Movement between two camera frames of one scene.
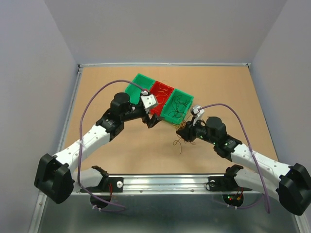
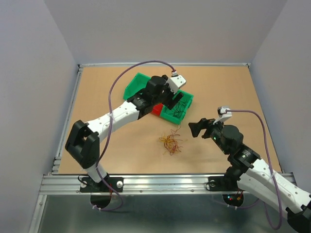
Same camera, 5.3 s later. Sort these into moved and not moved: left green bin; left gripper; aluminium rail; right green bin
Moved: left gripper
Not moved: aluminium rail; right green bin; left green bin
